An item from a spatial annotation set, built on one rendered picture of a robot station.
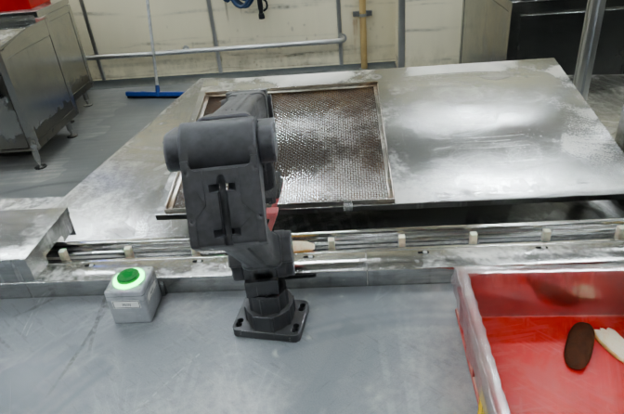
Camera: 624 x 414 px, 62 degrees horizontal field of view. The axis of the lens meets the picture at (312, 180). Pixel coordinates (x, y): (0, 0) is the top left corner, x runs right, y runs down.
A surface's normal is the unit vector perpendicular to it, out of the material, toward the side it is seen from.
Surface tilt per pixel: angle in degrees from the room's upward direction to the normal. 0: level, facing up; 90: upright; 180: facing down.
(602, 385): 0
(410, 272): 90
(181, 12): 90
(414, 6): 90
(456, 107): 10
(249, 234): 68
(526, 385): 0
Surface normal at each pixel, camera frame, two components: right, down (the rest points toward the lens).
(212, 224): 0.04, 0.13
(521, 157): -0.08, -0.76
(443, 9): -0.04, 0.50
